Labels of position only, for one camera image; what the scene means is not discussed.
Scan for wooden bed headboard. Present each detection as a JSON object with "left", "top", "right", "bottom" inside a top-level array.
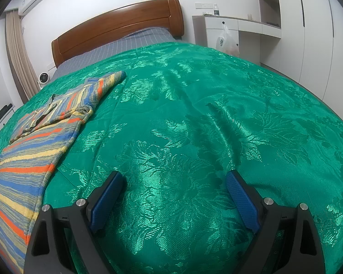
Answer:
[{"left": 51, "top": 0, "right": 185, "bottom": 69}]

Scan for striped knit sweater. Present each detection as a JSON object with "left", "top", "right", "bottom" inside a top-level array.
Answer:
[{"left": 0, "top": 71, "right": 128, "bottom": 273}]

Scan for small white fan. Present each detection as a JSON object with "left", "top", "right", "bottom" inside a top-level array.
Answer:
[{"left": 37, "top": 73, "right": 53, "bottom": 89}]

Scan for white plastic bag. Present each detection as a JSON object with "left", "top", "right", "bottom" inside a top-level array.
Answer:
[{"left": 216, "top": 23, "right": 241, "bottom": 59}]

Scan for grey striped bed sheet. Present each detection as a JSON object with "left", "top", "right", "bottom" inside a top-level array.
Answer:
[{"left": 51, "top": 27, "right": 175, "bottom": 79}]

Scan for dark objects on cabinet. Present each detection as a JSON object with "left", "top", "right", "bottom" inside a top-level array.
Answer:
[{"left": 0, "top": 103, "right": 15, "bottom": 126}]

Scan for white desk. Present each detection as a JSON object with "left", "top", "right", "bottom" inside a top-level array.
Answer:
[{"left": 192, "top": 15, "right": 282, "bottom": 66}]

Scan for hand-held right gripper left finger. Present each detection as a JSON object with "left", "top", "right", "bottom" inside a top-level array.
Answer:
[{"left": 24, "top": 171, "right": 125, "bottom": 274}]

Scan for white drawer cabinet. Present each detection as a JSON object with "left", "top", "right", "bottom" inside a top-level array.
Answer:
[{"left": 0, "top": 103, "right": 18, "bottom": 137}]

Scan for white wardrobe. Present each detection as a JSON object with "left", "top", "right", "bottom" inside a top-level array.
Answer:
[{"left": 256, "top": 0, "right": 343, "bottom": 129}]

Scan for beige curtain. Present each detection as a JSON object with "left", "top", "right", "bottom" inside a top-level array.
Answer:
[{"left": 5, "top": 11, "right": 39, "bottom": 103}]

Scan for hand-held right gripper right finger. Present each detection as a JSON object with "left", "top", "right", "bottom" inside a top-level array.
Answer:
[{"left": 225, "top": 170, "right": 329, "bottom": 274}]

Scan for green floral blanket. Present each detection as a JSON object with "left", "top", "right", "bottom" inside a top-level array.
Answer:
[{"left": 0, "top": 42, "right": 343, "bottom": 274}]

